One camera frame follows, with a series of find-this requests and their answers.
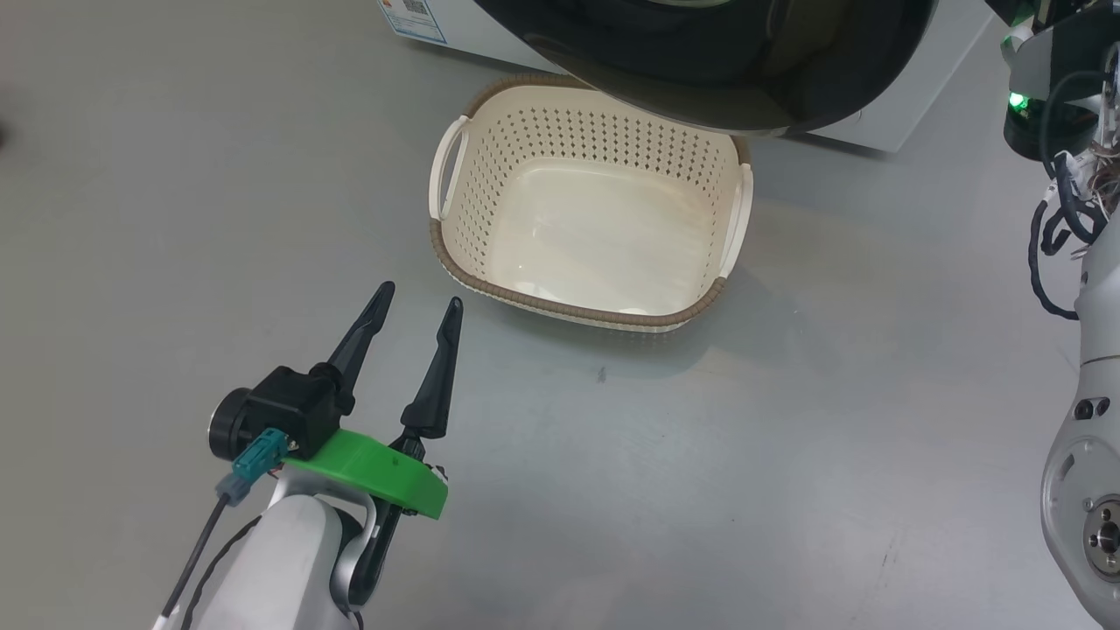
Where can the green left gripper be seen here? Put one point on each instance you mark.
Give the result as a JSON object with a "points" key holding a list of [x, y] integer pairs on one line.
{"points": [[385, 472]]}

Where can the black round washing machine door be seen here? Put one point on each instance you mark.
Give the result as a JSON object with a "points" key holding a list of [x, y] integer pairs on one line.
{"points": [[700, 70]]}

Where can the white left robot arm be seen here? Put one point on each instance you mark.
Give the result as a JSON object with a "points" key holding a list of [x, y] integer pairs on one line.
{"points": [[280, 560]]}

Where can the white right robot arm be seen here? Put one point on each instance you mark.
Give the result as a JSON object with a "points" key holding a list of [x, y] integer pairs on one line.
{"points": [[1094, 394]]}

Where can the cream perforated laundry basket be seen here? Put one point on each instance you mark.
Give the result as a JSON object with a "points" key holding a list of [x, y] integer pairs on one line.
{"points": [[595, 236]]}

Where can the white washing machine body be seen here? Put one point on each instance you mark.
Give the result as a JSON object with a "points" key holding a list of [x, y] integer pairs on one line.
{"points": [[919, 87]]}

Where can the blue energy label sticker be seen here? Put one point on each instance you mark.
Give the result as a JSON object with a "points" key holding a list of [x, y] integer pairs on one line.
{"points": [[411, 17]]}

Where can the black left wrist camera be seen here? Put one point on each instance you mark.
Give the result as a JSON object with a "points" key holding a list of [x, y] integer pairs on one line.
{"points": [[280, 407]]}

